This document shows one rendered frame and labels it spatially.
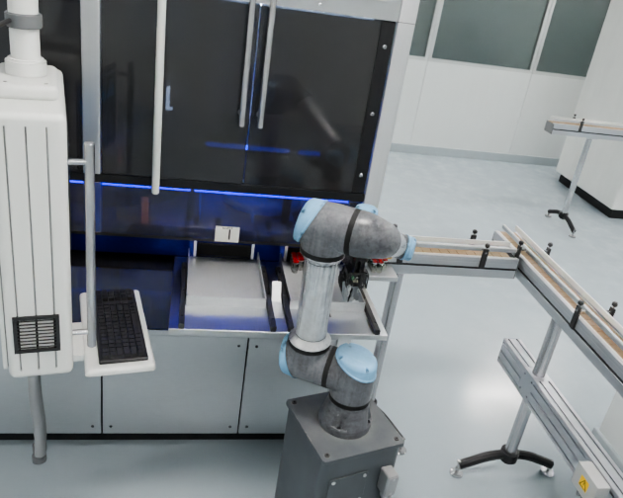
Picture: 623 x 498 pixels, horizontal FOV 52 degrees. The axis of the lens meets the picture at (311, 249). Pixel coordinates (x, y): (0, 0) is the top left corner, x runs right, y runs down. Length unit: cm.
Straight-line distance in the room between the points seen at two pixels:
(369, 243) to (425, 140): 591
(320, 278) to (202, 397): 121
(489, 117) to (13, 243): 638
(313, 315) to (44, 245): 71
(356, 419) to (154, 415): 116
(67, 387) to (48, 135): 130
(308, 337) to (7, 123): 89
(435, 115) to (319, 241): 587
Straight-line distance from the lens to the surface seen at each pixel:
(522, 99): 768
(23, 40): 180
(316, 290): 160
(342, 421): 179
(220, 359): 256
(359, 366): 170
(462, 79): 733
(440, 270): 265
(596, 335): 238
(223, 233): 227
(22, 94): 173
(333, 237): 150
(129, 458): 283
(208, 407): 271
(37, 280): 178
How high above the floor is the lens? 199
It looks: 26 degrees down
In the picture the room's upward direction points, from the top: 9 degrees clockwise
